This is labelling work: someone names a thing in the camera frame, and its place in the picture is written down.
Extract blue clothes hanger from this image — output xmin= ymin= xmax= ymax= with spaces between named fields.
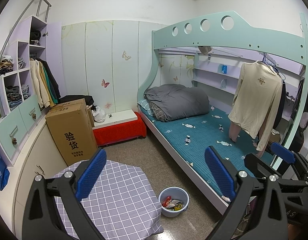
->
xmin=262 ymin=54 xmax=287 ymax=84

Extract white plastic bag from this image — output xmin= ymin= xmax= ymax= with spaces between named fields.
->
xmin=91 ymin=106 xmax=106 ymax=123

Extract cream long-sleeve shirt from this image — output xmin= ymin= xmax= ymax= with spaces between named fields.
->
xmin=228 ymin=60 xmax=283 ymax=158

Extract black hanging garment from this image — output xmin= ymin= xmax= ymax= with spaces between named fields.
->
xmin=271 ymin=79 xmax=290 ymax=130

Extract pink garment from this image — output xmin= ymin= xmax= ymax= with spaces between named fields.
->
xmin=228 ymin=121 xmax=241 ymax=143

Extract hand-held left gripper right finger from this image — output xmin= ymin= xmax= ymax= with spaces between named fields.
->
xmin=194 ymin=146 xmax=289 ymax=240

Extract grey checked cloth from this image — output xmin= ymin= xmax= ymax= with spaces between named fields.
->
xmin=141 ymin=205 xmax=165 ymax=235

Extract lilac wall shelf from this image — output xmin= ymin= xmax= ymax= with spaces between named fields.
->
xmin=192 ymin=54 xmax=244 ymax=90

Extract black clothes pile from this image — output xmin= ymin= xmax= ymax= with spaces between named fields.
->
xmin=59 ymin=94 xmax=95 ymax=110

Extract brown bag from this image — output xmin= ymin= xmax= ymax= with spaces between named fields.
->
xmin=269 ymin=129 xmax=282 ymax=153

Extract stack of folded clothes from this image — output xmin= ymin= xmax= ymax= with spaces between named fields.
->
xmin=5 ymin=57 xmax=32 ymax=108

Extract teal striped pillow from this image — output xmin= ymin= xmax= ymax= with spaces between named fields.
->
xmin=138 ymin=99 xmax=154 ymax=117

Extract dark folded clothes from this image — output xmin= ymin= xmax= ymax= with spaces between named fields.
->
xmin=30 ymin=30 xmax=42 ymax=46

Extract grey duvet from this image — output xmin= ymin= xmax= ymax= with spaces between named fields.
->
xmin=144 ymin=84 xmax=210 ymax=122

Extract green hanging garment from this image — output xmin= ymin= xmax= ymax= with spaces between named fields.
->
xmin=43 ymin=64 xmax=58 ymax=104

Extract brown cap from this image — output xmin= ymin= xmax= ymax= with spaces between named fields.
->
xmin=197 ymin=45 xmax=212 ymax=55

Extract teal quilted bed sheet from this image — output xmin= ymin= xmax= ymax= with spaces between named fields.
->
xmin=140 ymin=104 xmax=277 ymax=198

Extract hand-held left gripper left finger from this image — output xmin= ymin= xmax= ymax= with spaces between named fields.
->
xmin=22 ymin=148 xmax=108 ymax=240

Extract lilac stepped wardrobe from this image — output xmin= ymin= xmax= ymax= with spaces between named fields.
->
xmin=0 ymin=15 xmax=63 ymax=167

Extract red bench white top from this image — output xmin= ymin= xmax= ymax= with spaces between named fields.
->
xmin=92 ymin=109 xmax=147 ymax=147

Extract purple checked tablecloth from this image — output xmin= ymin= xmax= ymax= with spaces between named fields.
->
xmin=53 ymin=159 xmax=165 ymax=240

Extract beige curved cabinet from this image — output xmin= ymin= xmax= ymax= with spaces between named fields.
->
xmin=9 ymin=116 xmax=69 ymax=230

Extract blue plastic basin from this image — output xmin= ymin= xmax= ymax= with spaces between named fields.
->
xmin=158 ymin=186 xmax=190 ymax=218

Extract olive clothes pile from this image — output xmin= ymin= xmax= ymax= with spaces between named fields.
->
xmin=0 ymin=56 xmax=14 ymax=75

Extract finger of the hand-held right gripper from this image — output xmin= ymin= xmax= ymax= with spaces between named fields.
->
xmin=244 ymin=153 xmax=308 ymax=188
xmin=271 ymin=142 xmax=308 ymax=178

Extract tall cardboard box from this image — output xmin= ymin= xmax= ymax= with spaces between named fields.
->
xmin=45 ymin=98 xmax=99 ymax=167

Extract mint bunk bed frame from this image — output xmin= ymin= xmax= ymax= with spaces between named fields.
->
xmin=137 ymin=10 xmax=308 ymax=217

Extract black hanging coat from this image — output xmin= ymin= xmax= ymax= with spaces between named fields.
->
xmin=38 ymin=58 xmax=61 ymax=99

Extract blue shopping bag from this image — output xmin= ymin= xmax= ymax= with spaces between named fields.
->
xmin=0 ymin=152 xmax=10 ymax=191

